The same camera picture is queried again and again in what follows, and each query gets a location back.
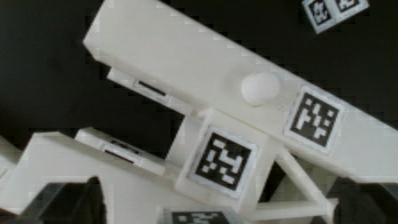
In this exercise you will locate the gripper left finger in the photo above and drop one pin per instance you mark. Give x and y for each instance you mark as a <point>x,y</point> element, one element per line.
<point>68,204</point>

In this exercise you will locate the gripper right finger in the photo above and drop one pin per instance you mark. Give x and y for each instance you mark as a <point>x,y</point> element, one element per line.
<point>369,202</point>

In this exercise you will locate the white tagged cube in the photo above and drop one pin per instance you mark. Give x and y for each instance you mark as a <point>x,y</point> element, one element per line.
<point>328,12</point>
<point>218,216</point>

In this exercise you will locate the white chair back frame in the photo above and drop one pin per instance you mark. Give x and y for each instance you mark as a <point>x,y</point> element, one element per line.
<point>267,123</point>

